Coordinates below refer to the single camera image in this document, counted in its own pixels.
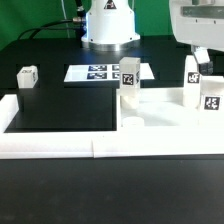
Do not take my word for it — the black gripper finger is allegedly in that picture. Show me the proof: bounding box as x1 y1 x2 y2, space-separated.
191 45 213 76

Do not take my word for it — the white square tabletop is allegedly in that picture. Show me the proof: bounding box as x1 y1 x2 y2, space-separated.
116 87 199 132

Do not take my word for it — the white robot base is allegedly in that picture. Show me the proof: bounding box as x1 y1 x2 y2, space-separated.
81 0 140 52

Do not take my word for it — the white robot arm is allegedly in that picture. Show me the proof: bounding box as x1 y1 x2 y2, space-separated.
169 0 224 75

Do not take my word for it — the white U-shaped obstacle fence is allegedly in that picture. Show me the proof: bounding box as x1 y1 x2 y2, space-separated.
0 87 224 159

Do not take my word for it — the white marker board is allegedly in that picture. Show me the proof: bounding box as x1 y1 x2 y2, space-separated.
63 63 155 84

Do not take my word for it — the black cable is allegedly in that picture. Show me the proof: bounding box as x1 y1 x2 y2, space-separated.
18 0 88 40

